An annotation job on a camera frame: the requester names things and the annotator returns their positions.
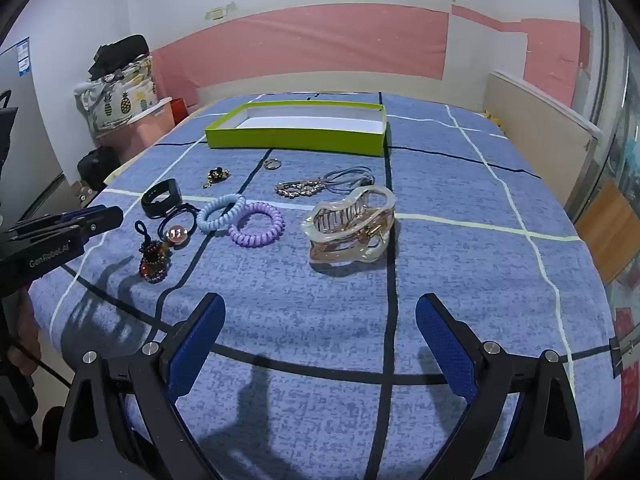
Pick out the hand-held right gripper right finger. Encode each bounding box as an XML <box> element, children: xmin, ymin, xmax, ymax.
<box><xmin>415</xmin><ymin>292</ymin><xmax>586</xmax><ymax>480</ymax></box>

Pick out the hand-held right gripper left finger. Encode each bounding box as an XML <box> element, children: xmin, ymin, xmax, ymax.
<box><xmin>55</xmin><ymin>291</ymin><xmax>236</xmax><ymax>480</ymax></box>

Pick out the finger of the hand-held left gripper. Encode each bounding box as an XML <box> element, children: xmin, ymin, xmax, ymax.
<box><xmin>4</xmin><ymin>205</ymin><xmax>107</xmax><ymax>239</ymax></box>
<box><xmin>75</xmin><ymin>206</ymin><xmax>124</xmax><ymax>241</ymax></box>

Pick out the black hair tie pink bead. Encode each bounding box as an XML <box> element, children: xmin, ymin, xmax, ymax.
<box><xmin>159</xmin><ymin>203</ymin><xmax>201</xmax><ymax>249</ymax></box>

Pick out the black smart band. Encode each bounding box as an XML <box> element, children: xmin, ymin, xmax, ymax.
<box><xmin>141</xmin><ymin>178</ymin><xmax>182</xmax><ymax>218</ymax></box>

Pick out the light blue spiral hair tie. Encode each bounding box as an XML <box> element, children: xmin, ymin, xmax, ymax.
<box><xmin>196</xmin><ymin>194</ymin><xmax>247</xmax><ymax>233</ymax></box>

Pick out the gold and black brooch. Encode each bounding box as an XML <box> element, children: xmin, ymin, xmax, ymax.
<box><xmin>202</xmin><ymin>166</ymin><xmax>232</xmax><ymax>189</ymax></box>

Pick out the clear hair claw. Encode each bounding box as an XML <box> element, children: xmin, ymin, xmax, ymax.
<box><xmin>301</xmin><ymin>185</ymin><xmax>397</xmax><ymax>264</ymax></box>

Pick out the green shallow box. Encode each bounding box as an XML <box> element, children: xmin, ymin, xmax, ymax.
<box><xmin>205</xmin><ymin>101</ymin><xmax>389</xmax><ymax>157</ymax></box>

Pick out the person's left hand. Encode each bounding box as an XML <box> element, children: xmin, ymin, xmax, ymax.
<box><xmin>14</xmin><ymin>286</ymin><xmax>42</xmax><ymax>377</ymax></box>

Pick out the small brown box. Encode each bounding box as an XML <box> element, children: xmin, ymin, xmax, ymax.
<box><xmin>70</xmin><ymin>182</ymin><xmax>96</xmax><ymax>206</ymax></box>

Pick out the black backpack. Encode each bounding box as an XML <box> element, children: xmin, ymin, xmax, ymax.
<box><xmin>77</xmin><ymin>146</ymin><xmax>121</xmax><ymax>190</ymax></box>

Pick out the grey refrigerator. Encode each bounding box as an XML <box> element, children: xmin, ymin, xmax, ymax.
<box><xmin>0</xmin><ymin>37</ymin><xmax>66</xmax><ymax>226</ymax></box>

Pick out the pink storage box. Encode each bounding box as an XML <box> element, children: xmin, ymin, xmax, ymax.
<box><xmin>95</xmin><ymin>97</ymin><xmax>176</xmax><ymax>161</ymax></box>

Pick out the blue plaid blanket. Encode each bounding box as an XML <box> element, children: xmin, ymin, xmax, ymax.
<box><xmin>50</xmin><ymin>91</ymin><xmax>623</xmax><ymax>480</ymax></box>

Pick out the pineapple print bag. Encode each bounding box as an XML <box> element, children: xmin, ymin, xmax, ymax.
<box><xmin>74</xmin><ymin>57</ymin><xmax>158</xmax><ymax>136</ymax></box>

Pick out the black bag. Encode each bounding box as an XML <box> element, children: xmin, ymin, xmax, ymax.
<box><xmin>89</xmin><ymin>35</ymin><xmax>151</xmax><ymax>81</ymax></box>

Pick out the brown wooden board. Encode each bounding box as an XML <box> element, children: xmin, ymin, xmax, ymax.
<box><xmin>575</xmin><ymin>180</ymin><xmax>640</xmax><ymax>281</ymax></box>

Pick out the light wooden board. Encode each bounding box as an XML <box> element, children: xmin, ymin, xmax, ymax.
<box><xmin>482</xmin><ymin>71</ymin><xmax>603</xmax><ymax>206</ymax></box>

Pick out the sliding glass door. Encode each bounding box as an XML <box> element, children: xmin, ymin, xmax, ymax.
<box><xmin>575</xmin><ymin>0</ymin><xmax>640</xmax><ymax>201</ymax></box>

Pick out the black cable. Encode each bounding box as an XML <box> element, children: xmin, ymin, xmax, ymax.
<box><xmin>9</xmin><ymin>342</ymin><xmax>72</xmax><ymax>388</ymax></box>

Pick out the purple spiral hair tie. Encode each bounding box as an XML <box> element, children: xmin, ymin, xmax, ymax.
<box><xmin>228</xmin><ymin>201</ymin><xmax>284</xmax><ymax>248</ymax></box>

